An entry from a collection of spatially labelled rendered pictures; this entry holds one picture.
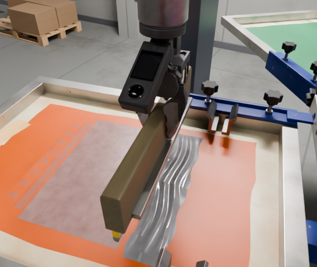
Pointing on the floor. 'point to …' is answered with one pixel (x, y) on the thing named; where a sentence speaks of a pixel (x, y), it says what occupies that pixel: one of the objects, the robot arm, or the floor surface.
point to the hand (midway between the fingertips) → (158, 133)
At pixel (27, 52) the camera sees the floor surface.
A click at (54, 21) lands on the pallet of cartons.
